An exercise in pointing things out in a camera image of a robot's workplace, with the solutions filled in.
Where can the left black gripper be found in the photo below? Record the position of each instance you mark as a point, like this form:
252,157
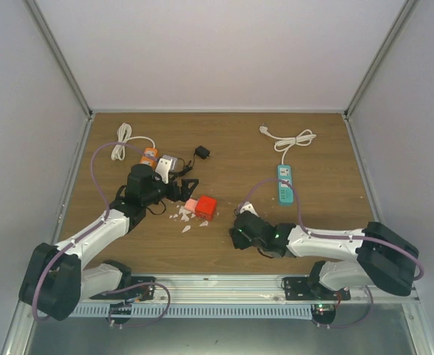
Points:
184,194

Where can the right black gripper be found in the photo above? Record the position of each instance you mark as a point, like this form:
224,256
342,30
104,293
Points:
239,241

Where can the pink plug adapter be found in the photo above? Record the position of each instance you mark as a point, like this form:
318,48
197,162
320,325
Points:
191,205

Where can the red cube socket adapter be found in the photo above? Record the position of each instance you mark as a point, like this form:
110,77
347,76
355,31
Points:
206,207

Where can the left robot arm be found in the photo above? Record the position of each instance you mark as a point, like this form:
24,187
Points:
57,276

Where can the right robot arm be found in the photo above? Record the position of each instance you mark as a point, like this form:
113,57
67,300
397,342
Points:
374,255

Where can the black power adapter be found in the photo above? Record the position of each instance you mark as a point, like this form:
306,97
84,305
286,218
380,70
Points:
202,152

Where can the orange power strip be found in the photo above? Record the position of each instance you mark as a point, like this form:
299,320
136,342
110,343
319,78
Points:
150,157

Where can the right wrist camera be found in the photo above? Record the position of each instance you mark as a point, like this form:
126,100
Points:
247,207

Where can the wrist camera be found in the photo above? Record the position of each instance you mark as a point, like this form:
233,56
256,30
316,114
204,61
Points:
165,165
247,207

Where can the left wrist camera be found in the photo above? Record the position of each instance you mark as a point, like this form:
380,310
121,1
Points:
165,165

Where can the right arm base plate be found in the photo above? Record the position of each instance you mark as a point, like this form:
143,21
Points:
309,288

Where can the grey slotted cable duct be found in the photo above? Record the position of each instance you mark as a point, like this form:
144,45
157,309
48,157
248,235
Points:
196,311

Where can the aluminium front rail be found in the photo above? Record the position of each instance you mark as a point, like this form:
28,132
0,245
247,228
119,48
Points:
229,289

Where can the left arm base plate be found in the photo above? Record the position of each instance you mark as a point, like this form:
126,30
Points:
142,293

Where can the left aluminium frame post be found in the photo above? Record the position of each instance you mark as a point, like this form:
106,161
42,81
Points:
44,29

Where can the aluminium frame post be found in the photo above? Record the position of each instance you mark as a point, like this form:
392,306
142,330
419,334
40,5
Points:
44,29
393,33

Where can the right aluminium frame post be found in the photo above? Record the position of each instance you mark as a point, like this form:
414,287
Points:
393,33

